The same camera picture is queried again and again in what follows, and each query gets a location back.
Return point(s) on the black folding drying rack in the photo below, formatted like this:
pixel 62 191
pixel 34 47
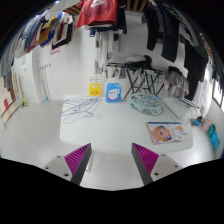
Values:
pixel 140 79

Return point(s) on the red hanging shirt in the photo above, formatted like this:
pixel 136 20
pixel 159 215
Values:
pixel 97 12

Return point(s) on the pile of wire hangers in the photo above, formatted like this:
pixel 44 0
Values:
pixel 78 108

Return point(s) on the row of hanging clothes left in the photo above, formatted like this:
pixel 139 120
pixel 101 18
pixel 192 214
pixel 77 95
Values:
pixel 39 31

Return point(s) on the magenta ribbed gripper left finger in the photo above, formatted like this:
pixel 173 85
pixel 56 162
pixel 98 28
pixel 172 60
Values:
pixel 77 162

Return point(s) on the white table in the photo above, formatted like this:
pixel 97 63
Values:
pixel 120 127

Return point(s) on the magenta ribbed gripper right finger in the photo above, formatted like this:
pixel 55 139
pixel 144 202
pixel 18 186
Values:
pixel 145 160

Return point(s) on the black hanging garment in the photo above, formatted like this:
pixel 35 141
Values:
pixel 170 34

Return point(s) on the yellow plastic bag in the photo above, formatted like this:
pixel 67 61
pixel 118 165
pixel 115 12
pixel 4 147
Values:
pixel 94 87

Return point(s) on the blue detergent bottle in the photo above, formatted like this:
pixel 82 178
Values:
pixel 113 92

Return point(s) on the grey cloth on rack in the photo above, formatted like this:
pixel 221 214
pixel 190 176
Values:
pixel 175 83

